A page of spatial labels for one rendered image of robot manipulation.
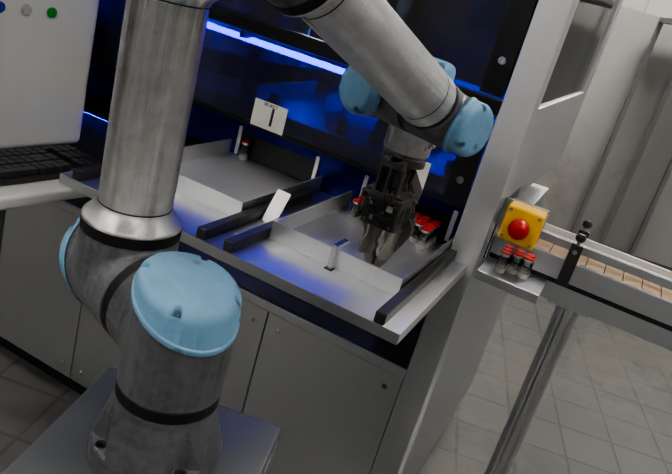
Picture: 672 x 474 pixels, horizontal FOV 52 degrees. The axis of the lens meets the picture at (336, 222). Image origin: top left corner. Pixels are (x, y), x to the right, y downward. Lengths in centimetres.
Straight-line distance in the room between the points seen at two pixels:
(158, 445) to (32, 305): 142
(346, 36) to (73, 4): 104
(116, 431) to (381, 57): 49
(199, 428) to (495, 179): 80
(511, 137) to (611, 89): 344
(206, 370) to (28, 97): 105
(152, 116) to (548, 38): 80
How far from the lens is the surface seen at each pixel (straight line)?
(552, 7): 134
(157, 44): 74
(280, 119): 152
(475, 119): 88
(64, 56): 170
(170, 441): 78
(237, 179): 151
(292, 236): 122
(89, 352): 206
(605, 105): 478
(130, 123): 77
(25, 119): 169
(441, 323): 147
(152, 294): 71
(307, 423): 171
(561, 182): 484
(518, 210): 136
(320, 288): 112
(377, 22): 73
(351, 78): 97
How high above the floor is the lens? 136
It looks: 20 degrees down
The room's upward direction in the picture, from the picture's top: 16 degrees clockwise
